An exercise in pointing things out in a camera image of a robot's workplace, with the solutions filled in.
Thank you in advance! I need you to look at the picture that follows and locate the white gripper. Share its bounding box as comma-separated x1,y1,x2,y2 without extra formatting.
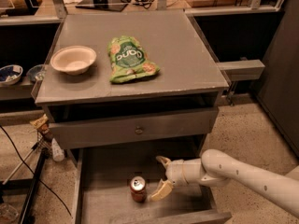
148,156,187,202

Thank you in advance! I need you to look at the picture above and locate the red coke can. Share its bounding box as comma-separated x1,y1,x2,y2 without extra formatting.
130,176,147,203

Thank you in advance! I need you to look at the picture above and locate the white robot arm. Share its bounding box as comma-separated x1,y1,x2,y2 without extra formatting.
149,149,299,217

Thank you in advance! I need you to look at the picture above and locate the open middle drawer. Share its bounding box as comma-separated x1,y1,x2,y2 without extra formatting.
73,138,232,224

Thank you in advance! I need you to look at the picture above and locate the white plastic bottle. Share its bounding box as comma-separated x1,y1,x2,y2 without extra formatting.
51,139,65,161

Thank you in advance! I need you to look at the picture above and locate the green chip bag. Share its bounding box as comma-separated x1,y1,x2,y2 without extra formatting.
107,35,160,84

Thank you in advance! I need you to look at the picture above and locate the grey side shelf block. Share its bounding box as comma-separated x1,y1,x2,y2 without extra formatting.
218,60,264,81

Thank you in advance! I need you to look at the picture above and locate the brown snack packet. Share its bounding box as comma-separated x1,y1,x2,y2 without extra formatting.
30,114,53,142

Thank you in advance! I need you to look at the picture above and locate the white paper bowl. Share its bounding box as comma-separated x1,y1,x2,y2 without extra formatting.
50,46,96,76

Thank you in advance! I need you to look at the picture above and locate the grey small bowl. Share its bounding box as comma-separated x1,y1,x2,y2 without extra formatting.
26,64,47,83

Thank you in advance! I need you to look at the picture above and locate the blue white bowl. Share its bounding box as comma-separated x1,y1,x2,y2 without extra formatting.
0,64,23,86

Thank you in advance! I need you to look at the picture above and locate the black monitor stand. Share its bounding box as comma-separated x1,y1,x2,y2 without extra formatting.
76,0,127,12

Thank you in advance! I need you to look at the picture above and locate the black floor cable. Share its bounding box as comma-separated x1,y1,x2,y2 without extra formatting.
0,125,73,217

